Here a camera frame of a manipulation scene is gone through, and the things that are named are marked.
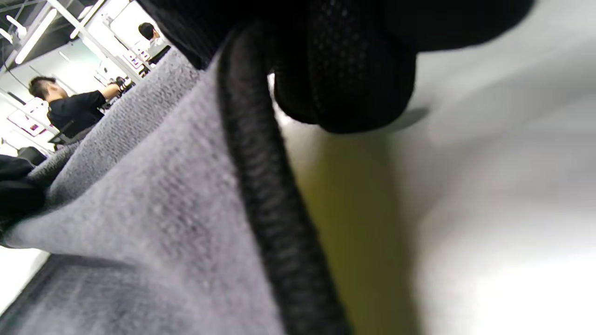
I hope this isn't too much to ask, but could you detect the white ceiling light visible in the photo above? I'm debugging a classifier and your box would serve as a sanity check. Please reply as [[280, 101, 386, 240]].
[[14, 8, 58, 65]]

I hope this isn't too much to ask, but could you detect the grey hand towel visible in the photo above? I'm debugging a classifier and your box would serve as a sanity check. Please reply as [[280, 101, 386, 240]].
[[0, 23, 420, 335]]

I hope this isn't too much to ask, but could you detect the person's left hand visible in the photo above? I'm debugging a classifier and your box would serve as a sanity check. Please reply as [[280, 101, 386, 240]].
[[0, 154, 48, 243]]

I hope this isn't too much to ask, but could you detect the person's right hand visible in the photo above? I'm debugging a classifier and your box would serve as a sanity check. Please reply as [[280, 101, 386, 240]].
[[137, 0, 536, 134]]

